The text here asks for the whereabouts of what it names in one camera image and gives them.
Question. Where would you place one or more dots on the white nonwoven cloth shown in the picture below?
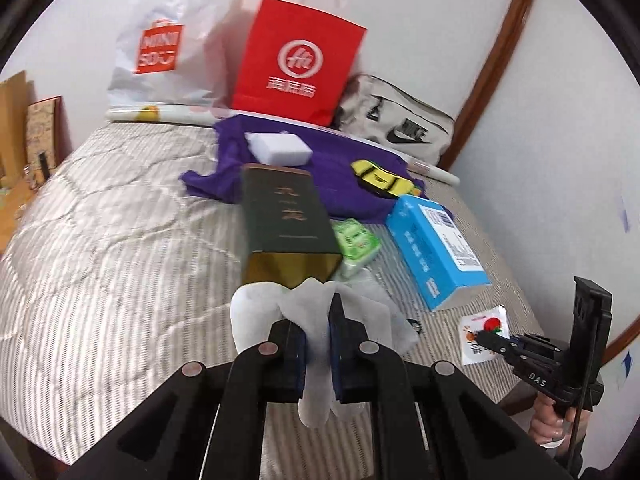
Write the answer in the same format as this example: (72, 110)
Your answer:
(315, 310)

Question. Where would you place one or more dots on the blue tissue box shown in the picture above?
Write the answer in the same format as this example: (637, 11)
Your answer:
(425, 250)

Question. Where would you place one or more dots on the light green tissue pack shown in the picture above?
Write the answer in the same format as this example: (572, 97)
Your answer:
(357, 242)

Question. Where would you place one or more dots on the red paper bag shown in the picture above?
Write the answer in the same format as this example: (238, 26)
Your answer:
(270, 60)

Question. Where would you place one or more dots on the wooden door frame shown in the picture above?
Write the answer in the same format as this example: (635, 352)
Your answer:
(500, 50)

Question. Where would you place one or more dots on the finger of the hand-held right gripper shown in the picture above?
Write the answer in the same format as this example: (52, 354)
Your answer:
(505, 354)
(500, 339)

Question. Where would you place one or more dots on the white sponge block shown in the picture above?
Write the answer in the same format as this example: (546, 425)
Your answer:
(280, 150)

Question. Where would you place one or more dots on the grey waist bag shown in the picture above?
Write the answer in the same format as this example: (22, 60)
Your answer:
(360, 105)

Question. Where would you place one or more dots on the wooden headboard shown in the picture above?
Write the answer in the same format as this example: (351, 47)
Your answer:
(12, 110)

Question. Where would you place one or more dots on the person's right hand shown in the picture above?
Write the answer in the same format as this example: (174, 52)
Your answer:
(545, 415)

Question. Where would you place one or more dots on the white plastic shopping bag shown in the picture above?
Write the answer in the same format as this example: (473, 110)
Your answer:
(200, 60)

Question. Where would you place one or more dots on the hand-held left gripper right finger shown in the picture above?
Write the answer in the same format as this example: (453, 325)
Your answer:
(336, 360)

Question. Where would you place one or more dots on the brown patterned book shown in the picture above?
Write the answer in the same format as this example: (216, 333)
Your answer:
(42, 125)

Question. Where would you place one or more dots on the dark green gold box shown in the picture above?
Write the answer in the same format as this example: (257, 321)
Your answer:
(285, 210)

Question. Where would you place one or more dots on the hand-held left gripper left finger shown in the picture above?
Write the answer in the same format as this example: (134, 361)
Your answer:
(299, 360)

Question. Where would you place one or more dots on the purple towel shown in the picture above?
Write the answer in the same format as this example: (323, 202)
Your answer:
(330, 170)

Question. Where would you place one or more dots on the fruit print packet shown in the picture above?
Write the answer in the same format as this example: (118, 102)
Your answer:
(475, 325)

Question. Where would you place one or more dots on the rolled printed paper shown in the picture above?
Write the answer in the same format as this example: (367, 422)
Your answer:
(150, 112)

